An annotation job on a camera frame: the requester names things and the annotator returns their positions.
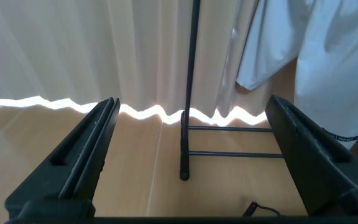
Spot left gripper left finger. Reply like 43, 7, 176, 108
4, 97, 121, 218

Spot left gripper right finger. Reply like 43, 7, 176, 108
265, 94, 358, 217

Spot pale grey shorts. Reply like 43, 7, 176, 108
235, 0, 358, 150

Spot black clothes rack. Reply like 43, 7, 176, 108
180, 0, 284, 181

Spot beige curtain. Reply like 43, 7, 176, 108
0, 0, 298, 121

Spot black cable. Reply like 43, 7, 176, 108
242, 201, 282, 217

